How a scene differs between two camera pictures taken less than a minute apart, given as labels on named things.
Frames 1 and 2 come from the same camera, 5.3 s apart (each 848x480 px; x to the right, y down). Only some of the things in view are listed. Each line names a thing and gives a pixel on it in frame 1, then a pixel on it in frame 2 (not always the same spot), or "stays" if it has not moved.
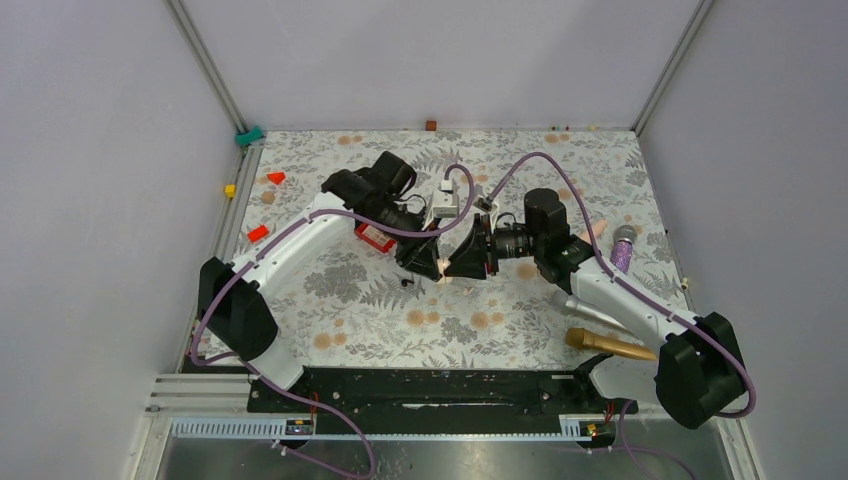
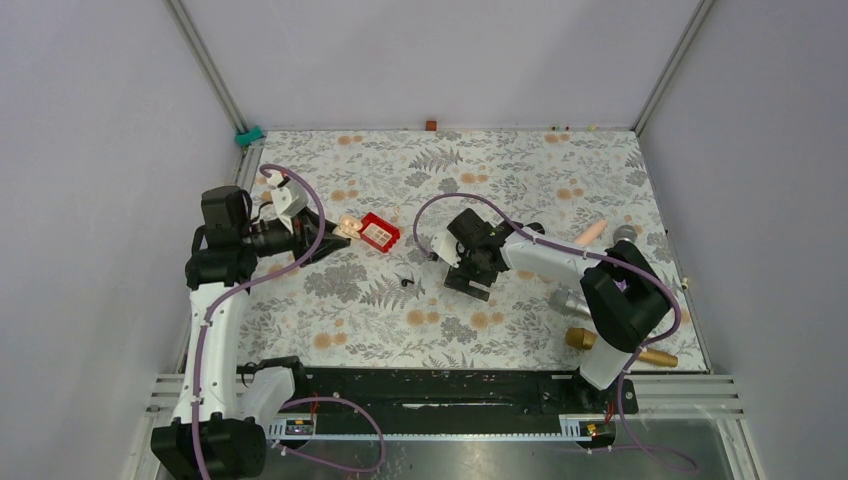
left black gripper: [419, 254] → [306, 230]
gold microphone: [583, 339] stays
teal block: [247, 138] stays
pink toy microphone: [598, 228] stays
